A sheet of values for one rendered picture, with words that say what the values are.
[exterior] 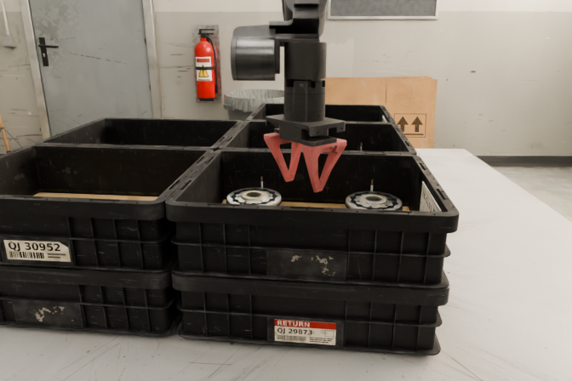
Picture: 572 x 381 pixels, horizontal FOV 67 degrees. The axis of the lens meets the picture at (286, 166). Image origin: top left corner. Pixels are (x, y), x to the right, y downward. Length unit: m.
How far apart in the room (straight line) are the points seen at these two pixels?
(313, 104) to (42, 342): 0.55
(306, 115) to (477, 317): 0.46
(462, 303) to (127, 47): 3.54
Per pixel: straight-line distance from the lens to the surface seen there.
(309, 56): 0.58
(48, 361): 0.77
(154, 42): 3.91
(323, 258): 0.61
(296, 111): 0.58
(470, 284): 0.92
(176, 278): 0.66
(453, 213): 0.61
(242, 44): 0.59
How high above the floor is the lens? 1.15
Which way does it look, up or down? 17 degrees down
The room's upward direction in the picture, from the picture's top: straight up
